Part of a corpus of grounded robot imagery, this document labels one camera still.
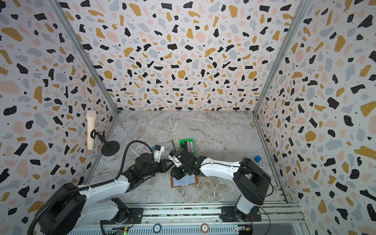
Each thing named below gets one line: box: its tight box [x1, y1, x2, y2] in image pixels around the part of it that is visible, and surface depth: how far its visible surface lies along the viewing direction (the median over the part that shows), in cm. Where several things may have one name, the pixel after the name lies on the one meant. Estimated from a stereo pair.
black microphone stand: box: [90, 129, 120, 157], surface depth 98 cm
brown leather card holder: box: [170, 173, 199, 188], surface depth 86 cm
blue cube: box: [253, 154, 262, 164], surface depth 96 cm
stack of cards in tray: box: [186, 141, 194, 154], surface depth 100 cm
